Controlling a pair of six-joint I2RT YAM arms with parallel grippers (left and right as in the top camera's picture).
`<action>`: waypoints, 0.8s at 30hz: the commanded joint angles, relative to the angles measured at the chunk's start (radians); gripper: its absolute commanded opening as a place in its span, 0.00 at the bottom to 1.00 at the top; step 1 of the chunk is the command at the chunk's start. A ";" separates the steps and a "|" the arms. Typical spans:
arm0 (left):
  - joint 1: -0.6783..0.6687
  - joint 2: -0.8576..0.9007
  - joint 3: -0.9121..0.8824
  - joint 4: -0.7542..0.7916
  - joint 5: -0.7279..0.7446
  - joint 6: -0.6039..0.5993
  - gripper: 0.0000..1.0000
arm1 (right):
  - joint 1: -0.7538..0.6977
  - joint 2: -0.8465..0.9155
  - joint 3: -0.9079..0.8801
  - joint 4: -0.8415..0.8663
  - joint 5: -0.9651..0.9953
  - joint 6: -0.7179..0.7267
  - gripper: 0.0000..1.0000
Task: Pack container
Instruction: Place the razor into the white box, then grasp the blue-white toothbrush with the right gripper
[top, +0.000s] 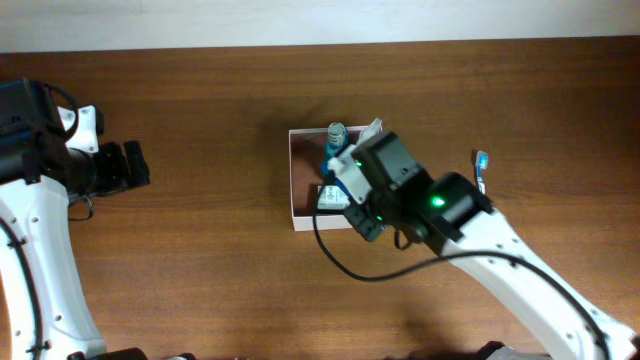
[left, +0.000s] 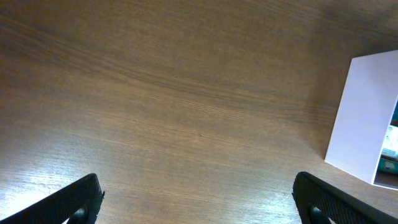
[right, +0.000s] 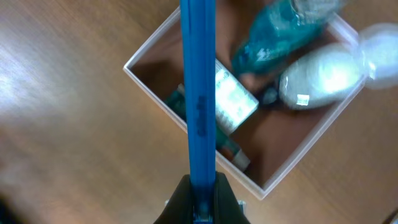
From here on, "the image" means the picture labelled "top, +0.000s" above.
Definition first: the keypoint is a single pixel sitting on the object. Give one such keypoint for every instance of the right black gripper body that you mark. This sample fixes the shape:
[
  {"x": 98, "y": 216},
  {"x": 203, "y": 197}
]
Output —
[{"x": 363, "y": 220}]

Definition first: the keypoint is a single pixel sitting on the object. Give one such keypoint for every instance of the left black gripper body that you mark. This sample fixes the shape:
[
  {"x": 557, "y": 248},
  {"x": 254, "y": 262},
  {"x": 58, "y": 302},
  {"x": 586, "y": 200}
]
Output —
[{"x": 116, "y": 165}]

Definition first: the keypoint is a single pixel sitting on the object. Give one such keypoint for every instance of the clear spray bottle purple liquid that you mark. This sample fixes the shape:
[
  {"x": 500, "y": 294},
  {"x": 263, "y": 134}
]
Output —
[{"x": 372, "y": 129}]

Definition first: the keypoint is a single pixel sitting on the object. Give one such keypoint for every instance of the green white small box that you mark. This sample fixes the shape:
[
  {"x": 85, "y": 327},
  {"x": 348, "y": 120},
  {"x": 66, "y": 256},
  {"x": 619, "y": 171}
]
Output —
[{"x": 332, "y": 198}]

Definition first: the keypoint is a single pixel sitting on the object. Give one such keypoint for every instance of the blue disposable razor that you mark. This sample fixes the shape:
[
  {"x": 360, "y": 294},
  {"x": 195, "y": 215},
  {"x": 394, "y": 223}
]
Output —
[{"x": 329, "y": 178}]

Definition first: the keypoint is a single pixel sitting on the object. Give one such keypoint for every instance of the teal mouthwash bottle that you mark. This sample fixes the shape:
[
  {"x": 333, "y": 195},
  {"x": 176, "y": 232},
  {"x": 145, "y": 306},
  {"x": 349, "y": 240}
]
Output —
[{"x": 337, "y": 140}]

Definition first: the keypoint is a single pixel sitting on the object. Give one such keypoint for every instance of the blue white toothbrush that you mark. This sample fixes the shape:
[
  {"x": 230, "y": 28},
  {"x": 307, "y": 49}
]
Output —
[{"x": 481, "y": 164}]

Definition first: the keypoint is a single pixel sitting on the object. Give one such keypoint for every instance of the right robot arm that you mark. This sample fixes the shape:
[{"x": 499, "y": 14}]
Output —
[{"x": 469, "y": 232}]

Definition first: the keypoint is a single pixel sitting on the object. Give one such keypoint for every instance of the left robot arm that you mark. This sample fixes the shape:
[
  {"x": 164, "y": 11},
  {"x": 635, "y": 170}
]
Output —
[{"x": 51, "y": 159}]

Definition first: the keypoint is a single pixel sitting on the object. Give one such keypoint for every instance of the white open cardboard box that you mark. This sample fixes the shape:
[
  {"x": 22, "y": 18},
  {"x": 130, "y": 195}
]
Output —
[{"x": 306, "y": 156}]

